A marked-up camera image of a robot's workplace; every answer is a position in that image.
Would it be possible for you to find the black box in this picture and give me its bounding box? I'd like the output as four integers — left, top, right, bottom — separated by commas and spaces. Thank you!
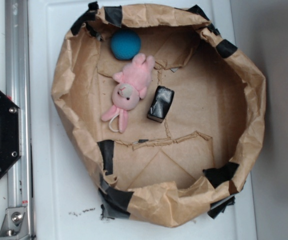
147, 85, 175, 123

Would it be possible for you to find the brown paper bin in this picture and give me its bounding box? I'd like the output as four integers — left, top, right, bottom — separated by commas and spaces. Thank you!
52, 2, 266, 227

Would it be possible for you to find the pink plush bunny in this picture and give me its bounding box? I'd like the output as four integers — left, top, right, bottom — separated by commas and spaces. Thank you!
101, 53, 155, 133

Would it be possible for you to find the blue ball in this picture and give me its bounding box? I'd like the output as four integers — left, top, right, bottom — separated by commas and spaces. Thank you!
111, 29, 141, 60

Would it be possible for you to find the white tray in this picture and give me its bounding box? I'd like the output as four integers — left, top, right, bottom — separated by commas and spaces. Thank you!
28, 0, 257, 240

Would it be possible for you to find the aluminium frame rail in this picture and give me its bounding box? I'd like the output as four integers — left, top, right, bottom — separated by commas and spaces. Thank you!
0, 0, 36, 240

